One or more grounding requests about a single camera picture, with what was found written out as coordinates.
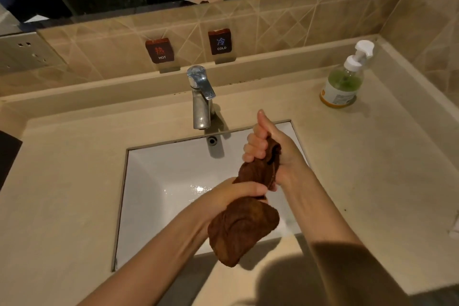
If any person's right hand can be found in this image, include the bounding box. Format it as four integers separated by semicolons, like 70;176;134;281
242;109;310;192

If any person's left hand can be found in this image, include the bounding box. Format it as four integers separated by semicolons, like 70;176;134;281
198;177;277;222

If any brown towel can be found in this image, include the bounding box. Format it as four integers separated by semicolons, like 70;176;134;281
207;137;282;268

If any person's right forearm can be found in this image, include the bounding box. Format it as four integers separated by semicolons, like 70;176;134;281
281;168;413;306

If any person's left forearm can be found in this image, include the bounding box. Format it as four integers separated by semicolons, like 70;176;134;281
76;205;212;306

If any chrome faucet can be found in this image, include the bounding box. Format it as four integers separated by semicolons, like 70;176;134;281
186;65;217;130

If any green soap pump bottle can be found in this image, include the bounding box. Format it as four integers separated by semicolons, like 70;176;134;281
319;40;375;109

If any white rectangular sink basin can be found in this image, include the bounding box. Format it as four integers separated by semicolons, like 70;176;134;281
111;120;311;273

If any brown sign with blue symbol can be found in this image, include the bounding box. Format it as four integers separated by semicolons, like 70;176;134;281
208;28;237;65

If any brown sign with red symbol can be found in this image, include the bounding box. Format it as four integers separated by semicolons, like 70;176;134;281
145;38;181;74

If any black flat object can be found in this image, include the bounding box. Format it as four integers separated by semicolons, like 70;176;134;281
0;130;23;190

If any grey wall socket plate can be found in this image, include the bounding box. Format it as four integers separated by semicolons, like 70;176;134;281
0;32;67;76

